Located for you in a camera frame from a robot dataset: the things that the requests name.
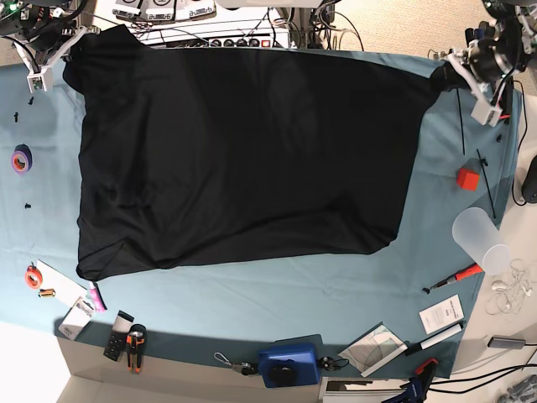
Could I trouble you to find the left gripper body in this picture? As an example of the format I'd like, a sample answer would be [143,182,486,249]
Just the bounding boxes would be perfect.
[465,20,524,83]

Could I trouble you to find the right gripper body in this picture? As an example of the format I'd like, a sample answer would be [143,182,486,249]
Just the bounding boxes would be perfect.
[8,8,84,63]

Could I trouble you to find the black t-shirt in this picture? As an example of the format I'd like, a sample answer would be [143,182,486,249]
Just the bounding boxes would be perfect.
[64,26,439,281]

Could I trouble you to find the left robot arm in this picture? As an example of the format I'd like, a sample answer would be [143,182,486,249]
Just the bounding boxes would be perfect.
[443,1,536,126]

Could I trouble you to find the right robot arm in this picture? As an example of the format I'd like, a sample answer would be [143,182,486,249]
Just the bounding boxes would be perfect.
[1,1,100,93]

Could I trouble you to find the orange black clamp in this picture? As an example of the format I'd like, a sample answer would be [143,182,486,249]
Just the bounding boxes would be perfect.
[498,110,512,125]

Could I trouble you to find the long black rod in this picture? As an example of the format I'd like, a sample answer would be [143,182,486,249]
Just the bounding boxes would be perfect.
[455,88,466,155]

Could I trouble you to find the short black rod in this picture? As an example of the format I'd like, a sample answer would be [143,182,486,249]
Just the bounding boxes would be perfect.
[477,149,497,220]

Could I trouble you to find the red cube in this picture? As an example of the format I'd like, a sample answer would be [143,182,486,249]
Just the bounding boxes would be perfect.
[456,168,480,191]

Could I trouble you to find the purple tape roll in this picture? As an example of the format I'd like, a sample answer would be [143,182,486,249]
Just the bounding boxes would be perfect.
[11,144,33,175]

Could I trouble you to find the black computer mouse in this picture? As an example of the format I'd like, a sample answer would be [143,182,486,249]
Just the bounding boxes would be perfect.
[521,156,537,204]

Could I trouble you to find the translucent plastic cup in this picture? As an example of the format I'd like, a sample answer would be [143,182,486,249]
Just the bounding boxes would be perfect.
[452,207,511,275]

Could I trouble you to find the orange black screwdriver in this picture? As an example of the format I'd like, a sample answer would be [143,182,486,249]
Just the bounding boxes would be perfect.
[422,264,482,294]

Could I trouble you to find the white earphones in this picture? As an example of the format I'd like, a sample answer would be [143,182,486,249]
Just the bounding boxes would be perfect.
[485,259,536,317]

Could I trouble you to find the teal table cloth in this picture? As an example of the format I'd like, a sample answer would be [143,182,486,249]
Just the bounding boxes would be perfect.
[1,65,518,365]

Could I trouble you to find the orange tape roll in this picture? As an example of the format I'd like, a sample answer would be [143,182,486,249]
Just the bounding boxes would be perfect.
[24,264,43,290]

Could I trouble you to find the white printed card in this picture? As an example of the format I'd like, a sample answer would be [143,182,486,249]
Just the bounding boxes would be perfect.
[419,295,464,335]

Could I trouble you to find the small brass battery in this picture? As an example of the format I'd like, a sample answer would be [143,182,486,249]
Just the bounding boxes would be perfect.
[38,289,55,298]

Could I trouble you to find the white paper sheet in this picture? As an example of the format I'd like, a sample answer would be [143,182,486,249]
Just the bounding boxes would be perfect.
[35,260,87,307]

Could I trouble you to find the grey usb hub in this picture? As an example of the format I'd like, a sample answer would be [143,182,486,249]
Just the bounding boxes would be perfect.
[487,336,526,350]

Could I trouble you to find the white packaged card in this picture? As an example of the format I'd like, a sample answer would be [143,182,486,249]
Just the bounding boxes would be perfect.
[58,297,96,341]

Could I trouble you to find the black white marker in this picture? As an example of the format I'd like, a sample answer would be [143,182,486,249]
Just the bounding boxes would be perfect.
[404,322,463,356]

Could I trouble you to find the folded map booklet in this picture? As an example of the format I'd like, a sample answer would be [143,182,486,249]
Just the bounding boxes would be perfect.
[338,323,408,378]

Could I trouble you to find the black remote control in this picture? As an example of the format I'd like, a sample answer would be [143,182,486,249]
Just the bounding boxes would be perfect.
[103,311,134,362]

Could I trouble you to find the orange black pliers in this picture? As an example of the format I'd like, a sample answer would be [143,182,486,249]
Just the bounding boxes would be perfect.
[126,324,147,374]

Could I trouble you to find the blue orange bottom clamp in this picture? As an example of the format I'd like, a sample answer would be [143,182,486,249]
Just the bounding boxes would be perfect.
[383,358,439,403]

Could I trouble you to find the blue plastic box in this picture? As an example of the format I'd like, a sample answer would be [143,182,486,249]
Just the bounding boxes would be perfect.
[258,343,321,389]

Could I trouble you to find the metal carabiner keyring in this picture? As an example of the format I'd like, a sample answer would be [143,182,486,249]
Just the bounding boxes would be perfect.
[213,352,259,376]

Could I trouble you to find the power strip with red switch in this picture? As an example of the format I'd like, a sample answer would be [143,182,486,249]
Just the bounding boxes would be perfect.
[165,36,275,49]

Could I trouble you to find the black clip with ring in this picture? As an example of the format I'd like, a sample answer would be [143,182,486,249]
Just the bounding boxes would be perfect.
[318,357,349,372]

